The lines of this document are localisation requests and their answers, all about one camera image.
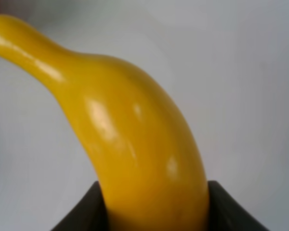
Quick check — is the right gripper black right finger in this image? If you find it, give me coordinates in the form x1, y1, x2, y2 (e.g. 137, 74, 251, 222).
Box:
208, 180, 268, 231

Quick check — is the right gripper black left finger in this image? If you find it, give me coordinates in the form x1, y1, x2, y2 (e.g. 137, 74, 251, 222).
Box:
53, 181, 108, 231

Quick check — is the yellow banana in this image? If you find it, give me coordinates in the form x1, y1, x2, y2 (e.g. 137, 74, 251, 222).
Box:
0, 15, 209, 231

